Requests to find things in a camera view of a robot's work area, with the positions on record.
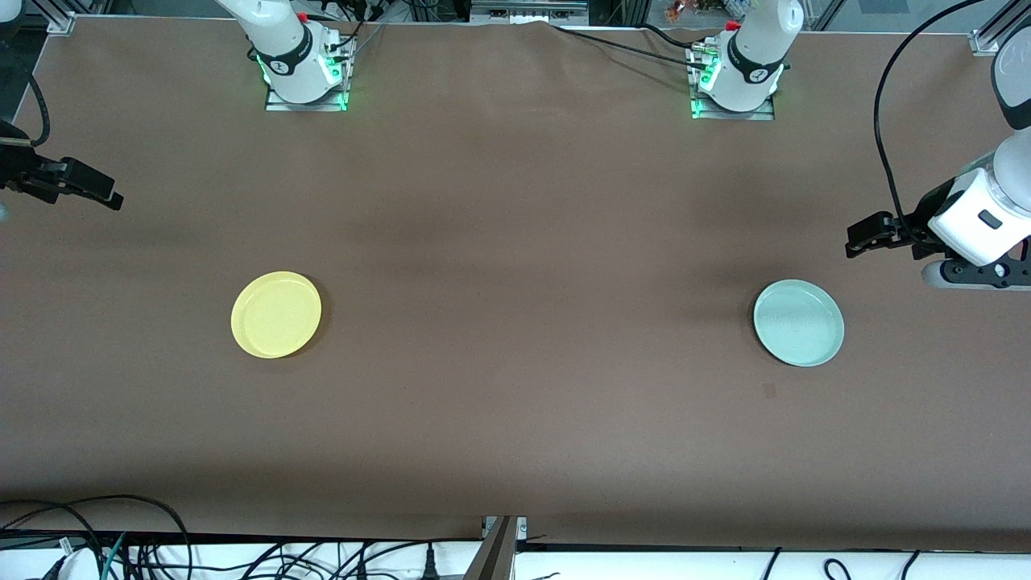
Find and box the green cable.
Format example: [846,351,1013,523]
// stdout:
[101,532,130,580]

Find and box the aluminium frame profile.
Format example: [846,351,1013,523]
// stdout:
[464,516,528,580]

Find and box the yellow round plate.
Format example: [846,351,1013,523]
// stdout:
[231,271,322,359]

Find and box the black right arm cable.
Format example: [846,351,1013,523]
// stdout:
[28,72,52,147]

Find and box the long black table cable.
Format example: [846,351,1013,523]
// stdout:
[548,23,710,67]

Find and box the black looping cable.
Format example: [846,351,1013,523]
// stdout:
[0,494,192,580]

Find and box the short black table cable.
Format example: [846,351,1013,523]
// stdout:
[636,23,700,48]

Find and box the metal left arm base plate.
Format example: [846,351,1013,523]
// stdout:
[690,44,776,122]

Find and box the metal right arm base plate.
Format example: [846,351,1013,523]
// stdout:
[264,40,350,112]

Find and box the pale green round plate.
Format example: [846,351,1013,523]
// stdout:
[753,279,845,367]

